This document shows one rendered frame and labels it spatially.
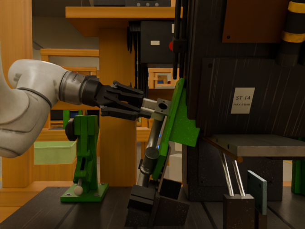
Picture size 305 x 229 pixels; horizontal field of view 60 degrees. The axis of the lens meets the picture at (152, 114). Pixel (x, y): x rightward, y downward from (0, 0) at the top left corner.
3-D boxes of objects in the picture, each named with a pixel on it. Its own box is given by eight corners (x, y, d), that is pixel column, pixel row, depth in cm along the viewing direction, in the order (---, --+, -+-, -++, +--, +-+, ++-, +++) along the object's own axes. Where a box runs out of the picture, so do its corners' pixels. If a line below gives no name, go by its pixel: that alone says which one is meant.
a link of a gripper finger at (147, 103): (141, 106, 78) (142, 104, 79) (164, 112, 78) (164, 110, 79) (143, 99, 76) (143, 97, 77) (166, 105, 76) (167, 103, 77)
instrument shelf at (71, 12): (329, 18, 90) (329, 6, 90) (65, 17, 90) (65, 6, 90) (290, 37, 115) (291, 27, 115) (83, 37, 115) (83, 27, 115)
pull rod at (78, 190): (81, 196, 79) (81, 177, 79) (72, 196, 79) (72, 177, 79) (86, 190, 85) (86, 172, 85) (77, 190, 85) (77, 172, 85)
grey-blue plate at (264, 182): (268, 244, 58) (269, 181, 57) (259, 244, 58) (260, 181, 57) (252, 225, 67) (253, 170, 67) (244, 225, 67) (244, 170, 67)
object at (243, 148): (324, 162, 48) (324, 146, 48) (236, 162, 48) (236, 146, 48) (247, 136, 87) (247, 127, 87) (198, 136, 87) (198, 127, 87)
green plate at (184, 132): (190, 167, 66) (212, 86, 65) (158, 159, 66) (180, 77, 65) (184, 157, 77) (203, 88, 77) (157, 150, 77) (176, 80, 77)
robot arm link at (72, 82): (71, 64, 76) (91, 69, 76) (72, 87, 82) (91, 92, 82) (57, 84, 70) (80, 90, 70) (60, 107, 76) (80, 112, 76)
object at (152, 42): (189, 63, 91) (189, 19, 91) (140, 63, 91) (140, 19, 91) (184, 68, 104) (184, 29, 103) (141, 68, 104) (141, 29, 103)
